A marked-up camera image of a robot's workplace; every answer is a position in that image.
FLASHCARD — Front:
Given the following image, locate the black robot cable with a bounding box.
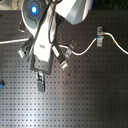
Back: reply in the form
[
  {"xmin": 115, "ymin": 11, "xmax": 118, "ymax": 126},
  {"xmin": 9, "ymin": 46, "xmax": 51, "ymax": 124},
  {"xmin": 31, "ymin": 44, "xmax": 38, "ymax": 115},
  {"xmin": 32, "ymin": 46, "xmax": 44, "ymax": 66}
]
[{"xmin": 33, "ymin": 0, "xmax": 62, "ymax": 51}]

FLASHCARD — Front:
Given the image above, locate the small black bracket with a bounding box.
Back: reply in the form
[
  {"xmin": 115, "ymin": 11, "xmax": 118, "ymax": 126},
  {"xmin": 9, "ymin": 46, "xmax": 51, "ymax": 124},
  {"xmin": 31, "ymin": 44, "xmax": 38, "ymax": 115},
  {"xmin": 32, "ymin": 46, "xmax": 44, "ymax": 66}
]
[{"xmin": 18, "ymin": 22, "xmax": 26, "ymax": 32}]

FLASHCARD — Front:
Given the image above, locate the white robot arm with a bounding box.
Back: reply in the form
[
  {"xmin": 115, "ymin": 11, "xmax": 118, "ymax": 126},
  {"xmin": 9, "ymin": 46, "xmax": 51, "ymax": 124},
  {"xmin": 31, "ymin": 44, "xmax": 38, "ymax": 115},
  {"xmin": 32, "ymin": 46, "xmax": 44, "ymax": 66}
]
[{"xmin": 19, "ymin": 0, "xmax": 91, "ymax": 92}]

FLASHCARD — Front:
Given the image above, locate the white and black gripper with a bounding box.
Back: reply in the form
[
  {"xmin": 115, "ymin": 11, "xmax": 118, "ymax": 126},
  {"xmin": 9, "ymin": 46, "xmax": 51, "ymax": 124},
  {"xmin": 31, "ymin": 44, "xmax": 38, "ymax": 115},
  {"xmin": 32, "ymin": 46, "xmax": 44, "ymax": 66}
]
[{"xmin": 31, "ymin": 7, "xmax": 68, "ymax": 74}]

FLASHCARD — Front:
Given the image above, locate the metal cable clip middle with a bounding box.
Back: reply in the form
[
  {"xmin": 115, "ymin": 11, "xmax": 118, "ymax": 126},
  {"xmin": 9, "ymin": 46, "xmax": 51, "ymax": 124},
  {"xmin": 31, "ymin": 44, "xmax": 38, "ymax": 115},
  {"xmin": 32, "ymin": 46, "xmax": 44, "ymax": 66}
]
[{"xmin": 65, "ymin": 40, "xmax": 77, "ymax": 58}]

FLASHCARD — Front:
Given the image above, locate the white cable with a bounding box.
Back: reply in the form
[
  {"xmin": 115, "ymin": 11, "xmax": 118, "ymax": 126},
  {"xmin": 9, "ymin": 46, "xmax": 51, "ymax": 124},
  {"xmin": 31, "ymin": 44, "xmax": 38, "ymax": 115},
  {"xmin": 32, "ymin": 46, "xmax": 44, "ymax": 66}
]
[{"xmin": 0, "ymin": 32, "xmax": 128, "ymax": 56}]

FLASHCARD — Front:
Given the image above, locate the metal cable clip right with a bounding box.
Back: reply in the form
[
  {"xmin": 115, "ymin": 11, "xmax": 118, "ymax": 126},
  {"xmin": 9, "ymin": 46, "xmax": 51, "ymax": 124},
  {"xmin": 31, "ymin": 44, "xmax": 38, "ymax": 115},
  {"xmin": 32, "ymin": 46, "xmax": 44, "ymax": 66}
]
[{"xmin": 97, "ymin": 27, "xmax": 104, "ymax": 47}]

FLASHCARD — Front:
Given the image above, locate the metal cable clip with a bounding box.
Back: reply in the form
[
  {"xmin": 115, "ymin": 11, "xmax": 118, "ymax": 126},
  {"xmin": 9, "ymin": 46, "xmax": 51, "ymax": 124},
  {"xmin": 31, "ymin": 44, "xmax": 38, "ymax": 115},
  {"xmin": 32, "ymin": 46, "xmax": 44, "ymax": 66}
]
[
  {"xmin": 97, "ymin": 27, "xmax": 104, "ymax": 47},
  {"xmin": 65, "ymin": 40, "xmax": 77, "ymax": 58}
]

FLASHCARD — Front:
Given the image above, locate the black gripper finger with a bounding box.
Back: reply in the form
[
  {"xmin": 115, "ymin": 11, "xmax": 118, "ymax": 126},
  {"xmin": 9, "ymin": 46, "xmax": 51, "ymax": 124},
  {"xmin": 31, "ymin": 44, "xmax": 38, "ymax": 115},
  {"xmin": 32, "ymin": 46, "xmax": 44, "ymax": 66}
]
[{"xmin": 36, "ymin": 72, "xmax": 45, "ymax": 93}]

